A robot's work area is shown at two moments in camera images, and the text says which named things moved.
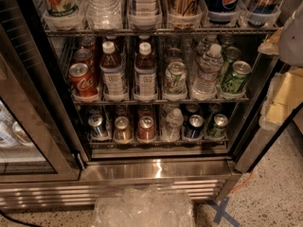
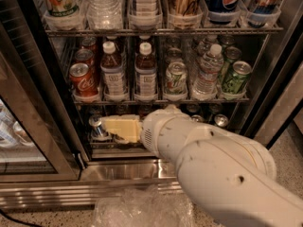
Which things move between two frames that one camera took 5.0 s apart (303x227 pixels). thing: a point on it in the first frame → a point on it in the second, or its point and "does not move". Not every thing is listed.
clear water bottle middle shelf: x=208 y=68 does not move
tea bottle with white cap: x=145 y=74 does not move
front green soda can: x=234 y=82 does not move
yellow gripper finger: x=285 y=94 → x=128 y=127
